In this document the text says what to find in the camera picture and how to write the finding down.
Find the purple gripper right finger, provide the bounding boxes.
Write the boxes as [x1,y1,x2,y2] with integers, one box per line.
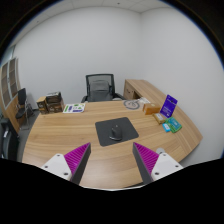
[132,142,159,184]

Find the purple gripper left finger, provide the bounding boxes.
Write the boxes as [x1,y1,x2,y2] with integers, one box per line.
[64,143,91,185]

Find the dark grey computer mouse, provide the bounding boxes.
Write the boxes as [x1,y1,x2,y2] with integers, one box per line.
[109,125,122,141]

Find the dark grey mouse pad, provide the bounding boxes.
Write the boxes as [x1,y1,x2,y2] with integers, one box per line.
[95,117,139,147]

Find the blue small packet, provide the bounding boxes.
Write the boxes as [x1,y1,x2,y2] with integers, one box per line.
[162,123,171,132]

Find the wooden office desk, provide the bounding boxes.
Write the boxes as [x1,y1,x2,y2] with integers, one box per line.
[21,98,204,190]

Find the green packet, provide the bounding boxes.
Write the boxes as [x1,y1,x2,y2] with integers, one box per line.
[167,117,182,133]

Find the small tan box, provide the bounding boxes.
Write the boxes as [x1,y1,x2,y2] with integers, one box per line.
[153,113,165,124]

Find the small brown cardboard box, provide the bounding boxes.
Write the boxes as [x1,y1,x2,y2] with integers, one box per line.
[143,103,160,115]

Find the white green printed sheet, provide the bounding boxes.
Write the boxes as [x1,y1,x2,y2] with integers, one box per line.
[63,103,85,113]

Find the purple standing sign card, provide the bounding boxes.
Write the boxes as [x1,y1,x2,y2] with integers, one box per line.
[160,95,178,118]

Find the brown box left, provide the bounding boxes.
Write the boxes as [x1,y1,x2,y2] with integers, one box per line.
[36,96,48,114]

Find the black chair at left edge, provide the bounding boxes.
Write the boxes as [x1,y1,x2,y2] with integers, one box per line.
[0,118,19,161]

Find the wooden side return cabinet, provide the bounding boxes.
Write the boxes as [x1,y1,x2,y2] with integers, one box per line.
[122,78,171,104]

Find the black visitor chair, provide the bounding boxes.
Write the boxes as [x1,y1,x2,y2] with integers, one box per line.
[15,88,34,122]

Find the black mesh office chair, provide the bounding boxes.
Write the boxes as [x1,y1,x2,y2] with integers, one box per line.
[82,74,124,103]

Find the wooden glass-door bookcase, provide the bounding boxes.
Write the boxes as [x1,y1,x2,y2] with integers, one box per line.
[0,58,20,131]

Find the desk cable grommet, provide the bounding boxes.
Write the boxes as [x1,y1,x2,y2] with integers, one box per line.
[156,148,165,154]

